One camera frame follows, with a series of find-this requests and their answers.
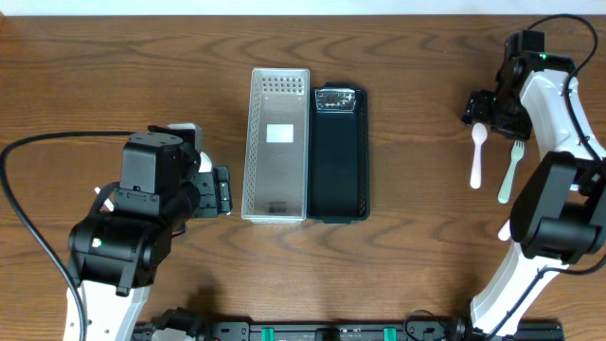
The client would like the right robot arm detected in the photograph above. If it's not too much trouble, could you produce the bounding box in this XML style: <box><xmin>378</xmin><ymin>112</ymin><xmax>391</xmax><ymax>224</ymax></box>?
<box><xmin>449</xmin><ymin>29</ymin><xmax>605</xmax><ymax>340</ymax></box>

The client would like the white plastic spoon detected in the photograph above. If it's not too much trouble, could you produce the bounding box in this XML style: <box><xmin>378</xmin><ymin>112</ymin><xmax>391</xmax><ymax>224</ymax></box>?
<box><xmin>94</xmin><ymin>187</ymin><xmax>115</xmax><ymax>211</ymax></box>
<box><xmin>470</xmin><ymin>123</ymin><xmax>488</xmax><ymax>189</ymax></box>
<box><xmin>198</xmin><ymin>152</ymin><xmax>213</xmax><ymax>173</ymax></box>

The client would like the black mounting rail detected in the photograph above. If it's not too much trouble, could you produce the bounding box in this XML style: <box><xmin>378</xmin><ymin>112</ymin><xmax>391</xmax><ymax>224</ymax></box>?
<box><xmin>132</xmin><ymin>307</ymin><xmax>565</xmax><ymax>341</ymax></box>

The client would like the pale green plastic fork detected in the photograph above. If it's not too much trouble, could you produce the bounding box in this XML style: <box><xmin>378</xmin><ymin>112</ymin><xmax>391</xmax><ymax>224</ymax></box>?
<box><xmin>497</xmin><ymin>140</ymin><xmax>525</xmax><ymax>204</ymax></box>

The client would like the white perforated plastic tray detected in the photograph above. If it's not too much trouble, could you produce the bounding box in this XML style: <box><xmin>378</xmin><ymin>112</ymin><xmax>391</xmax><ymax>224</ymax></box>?
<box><xmin>241</xmin><ymin>68</ymin><xmax>311</xmax><ymax>224</ymax></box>

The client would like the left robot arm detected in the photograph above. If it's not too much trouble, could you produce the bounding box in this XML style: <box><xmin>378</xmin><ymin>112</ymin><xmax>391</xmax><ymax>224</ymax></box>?
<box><xmin>63</xmin><ymin>123</ymin><xmax>233</xmax><ymax>340</ymax></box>

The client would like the white plastic fork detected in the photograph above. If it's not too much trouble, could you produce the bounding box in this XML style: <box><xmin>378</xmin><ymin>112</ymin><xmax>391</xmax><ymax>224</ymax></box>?
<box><xmin>497</xmin><ymin>219</ymin><xmax>511</xmax><ymax>242</ymax></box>

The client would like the black perforated plastic tray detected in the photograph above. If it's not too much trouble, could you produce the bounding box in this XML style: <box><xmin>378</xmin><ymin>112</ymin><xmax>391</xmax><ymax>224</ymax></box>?
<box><xmin>307</xmin><ymin>82</ymin><xmax>370</xmax><ymax>224</ymax></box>

